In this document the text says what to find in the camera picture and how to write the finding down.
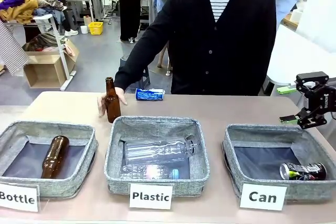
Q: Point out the person right forearm black sleeve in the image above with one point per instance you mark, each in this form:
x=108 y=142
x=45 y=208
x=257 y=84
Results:
x=134 y=69

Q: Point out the white sign reading Bottle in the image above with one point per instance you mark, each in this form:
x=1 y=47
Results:
x=18 y=197

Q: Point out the crushed black soda can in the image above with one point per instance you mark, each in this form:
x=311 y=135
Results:
x=304 y=171

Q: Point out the large clear plastic bottle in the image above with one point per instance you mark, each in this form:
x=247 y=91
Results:
x=157 y=150

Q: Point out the white table under clothes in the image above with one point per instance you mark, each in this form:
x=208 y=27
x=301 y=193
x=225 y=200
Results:
x=61 y=51

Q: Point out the white sign reading Can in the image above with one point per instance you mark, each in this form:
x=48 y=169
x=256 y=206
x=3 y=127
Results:
x=262 y=197

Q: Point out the white sign reading Plastic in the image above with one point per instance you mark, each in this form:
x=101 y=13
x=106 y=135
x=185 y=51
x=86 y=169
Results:
x=151 y=196

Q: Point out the pile of colourful clothes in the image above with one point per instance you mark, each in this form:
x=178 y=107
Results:
x=23 y=6

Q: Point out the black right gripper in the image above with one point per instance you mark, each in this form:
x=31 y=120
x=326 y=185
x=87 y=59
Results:
x=326 y=98

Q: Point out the yellow plastic crate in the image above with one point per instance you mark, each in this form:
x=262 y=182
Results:
x=95 y=28

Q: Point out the large white table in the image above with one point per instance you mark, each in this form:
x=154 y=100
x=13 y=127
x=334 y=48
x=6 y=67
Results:
x=302 y=53

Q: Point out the person with white shoes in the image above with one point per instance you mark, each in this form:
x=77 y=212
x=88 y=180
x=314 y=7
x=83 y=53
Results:
x=68 y=28

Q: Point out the person in black cardigan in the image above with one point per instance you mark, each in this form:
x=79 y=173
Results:
x=223 y=51

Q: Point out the person in dark red clothes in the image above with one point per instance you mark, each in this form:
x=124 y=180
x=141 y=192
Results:
x=130 y=6

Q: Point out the brown glass beer bottle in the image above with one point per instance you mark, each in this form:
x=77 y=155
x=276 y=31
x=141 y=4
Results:
x=55 y=155
x=113 y=111

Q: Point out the grey fabric basket plastic label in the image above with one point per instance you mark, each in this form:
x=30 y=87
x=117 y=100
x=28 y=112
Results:
x=157 y=122

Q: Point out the person right hand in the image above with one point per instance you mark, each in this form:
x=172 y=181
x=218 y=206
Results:
x=121 y=95

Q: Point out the clear bottle pink label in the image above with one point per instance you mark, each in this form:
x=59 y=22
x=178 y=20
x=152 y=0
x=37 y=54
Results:
x=136 y=172

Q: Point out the checked cloth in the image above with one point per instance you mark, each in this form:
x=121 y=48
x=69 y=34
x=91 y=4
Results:
x=10 y=48

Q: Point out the grey fabric basket bottle label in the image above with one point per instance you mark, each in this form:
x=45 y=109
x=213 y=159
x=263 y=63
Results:
x=52 y=127

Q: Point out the crushed blue soda can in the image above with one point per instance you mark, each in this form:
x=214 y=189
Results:
x=149 y=94

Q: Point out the open cardboard box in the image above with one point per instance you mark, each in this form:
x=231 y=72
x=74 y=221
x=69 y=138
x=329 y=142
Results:
x=44 y=72

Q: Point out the grey stool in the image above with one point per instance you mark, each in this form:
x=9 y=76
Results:
x=143 y=77

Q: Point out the grey fabric basket can label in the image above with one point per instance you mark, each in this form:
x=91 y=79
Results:
x=262 y=132

